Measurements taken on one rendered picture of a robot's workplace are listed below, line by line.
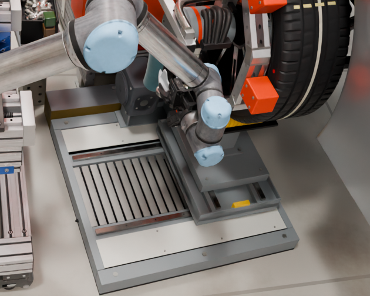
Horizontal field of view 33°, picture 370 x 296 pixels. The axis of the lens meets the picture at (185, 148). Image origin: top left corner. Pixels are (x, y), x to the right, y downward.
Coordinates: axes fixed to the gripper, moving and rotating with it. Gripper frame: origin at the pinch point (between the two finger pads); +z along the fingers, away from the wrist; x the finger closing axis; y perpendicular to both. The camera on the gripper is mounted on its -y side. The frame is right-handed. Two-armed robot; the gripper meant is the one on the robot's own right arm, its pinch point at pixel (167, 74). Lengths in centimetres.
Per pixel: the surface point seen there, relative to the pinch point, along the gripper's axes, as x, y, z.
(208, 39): -8.3, 15.8, -3.4
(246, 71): -20.5, 7.2, -9.4
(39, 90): 21, -74, 69
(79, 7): 10, -22, 60
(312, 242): -73, -83, -26
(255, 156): -53, -61, 7
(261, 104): -22.4, 3.0, -19.0
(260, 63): -23.7, 10.9, -10.0
